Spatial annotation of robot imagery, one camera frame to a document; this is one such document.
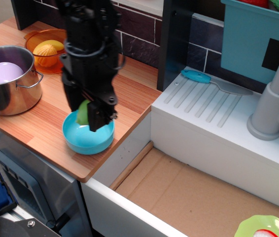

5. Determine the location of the red toy item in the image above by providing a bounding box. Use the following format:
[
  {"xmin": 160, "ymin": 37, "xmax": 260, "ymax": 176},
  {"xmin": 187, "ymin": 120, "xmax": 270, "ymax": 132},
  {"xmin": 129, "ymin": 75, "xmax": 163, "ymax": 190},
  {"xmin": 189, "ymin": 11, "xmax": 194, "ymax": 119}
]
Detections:
[{"xmin": 239, "ymin": 0, "xmax": 269, "ymax": 9}]

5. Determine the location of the stainless steel pot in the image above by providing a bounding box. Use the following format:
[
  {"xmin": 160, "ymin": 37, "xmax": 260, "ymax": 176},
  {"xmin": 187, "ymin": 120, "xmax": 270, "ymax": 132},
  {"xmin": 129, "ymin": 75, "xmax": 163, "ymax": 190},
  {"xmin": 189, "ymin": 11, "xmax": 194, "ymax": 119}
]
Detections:
[{"xmin": 0, "ymin": 45, "xmax": 43, "ymax": 116}]

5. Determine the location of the orange transparent bowl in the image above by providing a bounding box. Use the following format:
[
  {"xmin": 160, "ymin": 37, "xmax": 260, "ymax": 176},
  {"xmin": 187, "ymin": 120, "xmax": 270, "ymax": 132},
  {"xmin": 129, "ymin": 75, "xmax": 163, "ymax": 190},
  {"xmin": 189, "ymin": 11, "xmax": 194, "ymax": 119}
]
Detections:
[{"xmin": 24, "ymin": 29, "xmax": 67, "ymax": 74}]

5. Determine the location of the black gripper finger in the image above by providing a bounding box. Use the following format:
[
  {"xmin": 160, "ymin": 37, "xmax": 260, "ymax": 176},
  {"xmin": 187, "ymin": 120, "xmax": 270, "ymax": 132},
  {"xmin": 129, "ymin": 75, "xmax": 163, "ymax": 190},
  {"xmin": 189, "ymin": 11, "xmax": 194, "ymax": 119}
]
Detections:
[
  {"xmin": 62, "ymin": 68, "xmax": 86, "ymax": 112},
  {"xmin": 87, "ymin": 99, "xmax": 117, "ymax": 132}
]

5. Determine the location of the red white toy food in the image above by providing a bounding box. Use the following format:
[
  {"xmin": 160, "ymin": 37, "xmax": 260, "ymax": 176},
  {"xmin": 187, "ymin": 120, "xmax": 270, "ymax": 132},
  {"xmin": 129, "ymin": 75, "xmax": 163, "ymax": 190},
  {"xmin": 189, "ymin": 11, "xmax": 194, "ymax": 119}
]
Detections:
[{"xmin": 253, "ymin": 229, "xmax": 278, "ymax": 237}]

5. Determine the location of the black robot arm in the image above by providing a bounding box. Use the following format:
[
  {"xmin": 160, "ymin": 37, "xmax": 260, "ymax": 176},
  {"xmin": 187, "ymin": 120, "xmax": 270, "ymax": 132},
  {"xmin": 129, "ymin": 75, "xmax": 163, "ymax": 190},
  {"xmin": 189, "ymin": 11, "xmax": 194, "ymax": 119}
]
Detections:
[{"xmin": 56, "ymin": 0, "xmax": 125, "ymax": 132}]

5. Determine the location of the blue plastic bowl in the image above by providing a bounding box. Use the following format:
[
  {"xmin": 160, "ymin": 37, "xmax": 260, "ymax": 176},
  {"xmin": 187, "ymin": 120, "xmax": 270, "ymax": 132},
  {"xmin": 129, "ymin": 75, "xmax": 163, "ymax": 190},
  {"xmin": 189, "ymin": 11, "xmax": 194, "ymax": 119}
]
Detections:
[{"xmin": 62, "ymin": 112, "xmax": 115, "ymax": 155}]

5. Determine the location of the white toy sink unit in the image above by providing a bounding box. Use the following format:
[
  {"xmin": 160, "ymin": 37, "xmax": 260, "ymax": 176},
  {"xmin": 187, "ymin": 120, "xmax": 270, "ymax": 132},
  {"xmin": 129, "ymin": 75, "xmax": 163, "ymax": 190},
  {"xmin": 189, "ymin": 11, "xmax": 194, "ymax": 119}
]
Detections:
[{"xmin": 82, "ymin": 76, "xmax": 279, "ymax": 237}]

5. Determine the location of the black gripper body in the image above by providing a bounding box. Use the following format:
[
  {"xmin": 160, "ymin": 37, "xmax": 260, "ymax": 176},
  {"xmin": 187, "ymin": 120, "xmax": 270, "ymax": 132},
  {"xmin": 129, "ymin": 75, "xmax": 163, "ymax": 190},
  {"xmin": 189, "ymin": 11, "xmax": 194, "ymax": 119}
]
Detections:
[{"xmin": 61, "ymin": 41, "xmax": 118, "ymax": 105}]

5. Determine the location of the yellow toy banana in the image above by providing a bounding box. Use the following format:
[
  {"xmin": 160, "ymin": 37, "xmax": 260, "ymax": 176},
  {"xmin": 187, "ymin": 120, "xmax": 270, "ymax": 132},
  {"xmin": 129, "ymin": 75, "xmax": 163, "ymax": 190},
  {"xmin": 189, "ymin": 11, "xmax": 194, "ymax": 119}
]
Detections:
[{"xmin": 33, "ymin": 39, "xmax": 64, "ymax": 54}]

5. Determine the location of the green toy pear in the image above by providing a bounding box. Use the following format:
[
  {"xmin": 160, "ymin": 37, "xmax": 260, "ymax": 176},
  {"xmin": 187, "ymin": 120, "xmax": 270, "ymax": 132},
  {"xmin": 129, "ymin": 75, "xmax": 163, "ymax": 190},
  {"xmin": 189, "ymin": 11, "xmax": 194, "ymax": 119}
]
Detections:
[{"xmin": 76, "ymin": 99, "xmax": 90, "ymax": 125}]

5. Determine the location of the green plastic plate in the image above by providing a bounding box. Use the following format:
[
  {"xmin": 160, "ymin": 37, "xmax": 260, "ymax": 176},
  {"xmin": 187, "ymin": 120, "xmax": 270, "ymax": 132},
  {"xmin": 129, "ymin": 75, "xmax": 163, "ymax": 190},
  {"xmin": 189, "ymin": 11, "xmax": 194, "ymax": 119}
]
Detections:
[{"xmin": 234, "ymin": 215, "xmax": 279, "ymax": 237}]

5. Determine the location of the black metal base plate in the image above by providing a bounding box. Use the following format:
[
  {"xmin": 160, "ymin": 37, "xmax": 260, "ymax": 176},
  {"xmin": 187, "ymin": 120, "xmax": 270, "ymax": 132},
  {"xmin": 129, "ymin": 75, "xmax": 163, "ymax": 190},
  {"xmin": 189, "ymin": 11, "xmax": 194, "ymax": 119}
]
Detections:
[{"xmin": 0, "ymin": 217, "xmax": 60, "ymax": 237}]

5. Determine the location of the toy oven door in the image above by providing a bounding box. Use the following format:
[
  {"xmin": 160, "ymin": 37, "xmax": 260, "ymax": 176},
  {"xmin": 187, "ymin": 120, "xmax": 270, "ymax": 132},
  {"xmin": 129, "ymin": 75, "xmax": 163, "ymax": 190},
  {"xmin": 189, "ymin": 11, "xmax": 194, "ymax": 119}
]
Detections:
[{"xmin": 0, "ymin": 149, "xmax": 86, "ymax": 237}]

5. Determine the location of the lilac plastic cup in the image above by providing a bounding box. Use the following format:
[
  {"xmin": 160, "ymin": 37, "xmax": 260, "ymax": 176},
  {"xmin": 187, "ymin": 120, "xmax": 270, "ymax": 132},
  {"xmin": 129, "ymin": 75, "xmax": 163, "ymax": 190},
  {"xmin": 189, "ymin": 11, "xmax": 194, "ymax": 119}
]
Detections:
[{"xmin": 0, "ymin": 62, "xmax": 24, "ymax": 84}]

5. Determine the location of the blue handled toy knife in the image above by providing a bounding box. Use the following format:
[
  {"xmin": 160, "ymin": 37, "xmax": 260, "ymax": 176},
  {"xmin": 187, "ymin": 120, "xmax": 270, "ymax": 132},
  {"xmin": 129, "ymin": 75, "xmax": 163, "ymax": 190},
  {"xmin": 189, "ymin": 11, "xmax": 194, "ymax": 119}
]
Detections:
[{"xmin": 181, "ymin": 69, "xmax": 253, "ymax": 96}]

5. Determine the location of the orange toy corn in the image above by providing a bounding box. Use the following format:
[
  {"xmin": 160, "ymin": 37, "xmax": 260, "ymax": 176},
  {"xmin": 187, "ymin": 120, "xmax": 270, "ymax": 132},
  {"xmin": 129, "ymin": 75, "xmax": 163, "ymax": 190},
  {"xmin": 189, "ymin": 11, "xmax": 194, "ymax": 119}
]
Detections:
[{"xmin": 35, "ymin": 44, "xmax": 57, "ymax": 68}]

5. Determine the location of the teal storage box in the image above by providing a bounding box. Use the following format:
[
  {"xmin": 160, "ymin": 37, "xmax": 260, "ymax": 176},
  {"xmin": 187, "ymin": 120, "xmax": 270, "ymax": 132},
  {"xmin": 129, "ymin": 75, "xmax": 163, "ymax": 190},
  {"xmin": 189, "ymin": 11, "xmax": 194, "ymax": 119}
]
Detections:
[{"xmin": 221, "ymin": 0, "xmax": 279, "ymax": 84}]

